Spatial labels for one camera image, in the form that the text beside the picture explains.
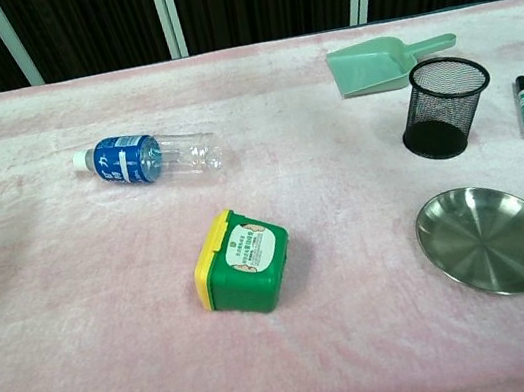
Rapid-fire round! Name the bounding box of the black mesh pen holder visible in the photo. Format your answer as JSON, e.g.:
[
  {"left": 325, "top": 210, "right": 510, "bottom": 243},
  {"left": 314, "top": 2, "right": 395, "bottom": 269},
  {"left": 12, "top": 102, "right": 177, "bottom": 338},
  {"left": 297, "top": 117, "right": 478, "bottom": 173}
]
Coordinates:
[{"left": 389, "top": 48, "right": 504, "bottom": 167}]

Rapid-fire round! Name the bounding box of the green box with yellow lid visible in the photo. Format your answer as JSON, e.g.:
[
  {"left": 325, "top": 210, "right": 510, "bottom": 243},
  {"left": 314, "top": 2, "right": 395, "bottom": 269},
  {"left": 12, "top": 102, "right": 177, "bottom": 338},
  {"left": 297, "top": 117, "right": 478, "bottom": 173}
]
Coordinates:
[{"left": 182, "top": 199, "right": 302, "bottom": 325}]

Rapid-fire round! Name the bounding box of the clear bottle with blue label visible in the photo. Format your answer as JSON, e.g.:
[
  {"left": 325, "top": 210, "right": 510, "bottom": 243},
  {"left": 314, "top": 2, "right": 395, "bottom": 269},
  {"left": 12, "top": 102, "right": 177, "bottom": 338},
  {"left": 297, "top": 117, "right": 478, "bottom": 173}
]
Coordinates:
[{"left": 69, "top": 117, "right": 231, "bottom": 209}]

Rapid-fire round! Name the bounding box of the mint green plastic dustpan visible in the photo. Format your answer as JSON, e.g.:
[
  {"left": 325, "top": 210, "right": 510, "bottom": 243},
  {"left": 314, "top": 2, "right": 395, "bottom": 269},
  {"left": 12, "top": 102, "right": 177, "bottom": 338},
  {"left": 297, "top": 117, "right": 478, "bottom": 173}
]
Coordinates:
[{"left": 323, "top": 23, "right": 466, "bottom": 102}]

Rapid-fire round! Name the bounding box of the pink fleece table cloth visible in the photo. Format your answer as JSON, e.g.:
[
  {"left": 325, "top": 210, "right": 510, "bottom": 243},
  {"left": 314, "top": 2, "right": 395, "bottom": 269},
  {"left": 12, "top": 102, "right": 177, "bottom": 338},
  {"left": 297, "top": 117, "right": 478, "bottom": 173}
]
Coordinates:
[{"left": 0, "top": 0, "right": 524, "bottom": 392}]

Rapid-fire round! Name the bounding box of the round stainless steel plate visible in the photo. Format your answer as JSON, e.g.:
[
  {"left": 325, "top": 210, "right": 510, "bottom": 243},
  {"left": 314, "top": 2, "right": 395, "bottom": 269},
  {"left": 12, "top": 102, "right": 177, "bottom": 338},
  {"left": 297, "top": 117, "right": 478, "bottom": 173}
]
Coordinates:
[{"left": 408, "top": 176, "right": 524, "bottom": 311}]

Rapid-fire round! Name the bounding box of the slanted white frame post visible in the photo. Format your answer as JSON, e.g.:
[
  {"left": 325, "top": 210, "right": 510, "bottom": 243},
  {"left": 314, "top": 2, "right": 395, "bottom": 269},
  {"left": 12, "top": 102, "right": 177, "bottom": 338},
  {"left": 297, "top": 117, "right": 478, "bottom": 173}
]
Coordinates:
[{"left": 0, "top": 0, "right": 46, "bottom": 93}]

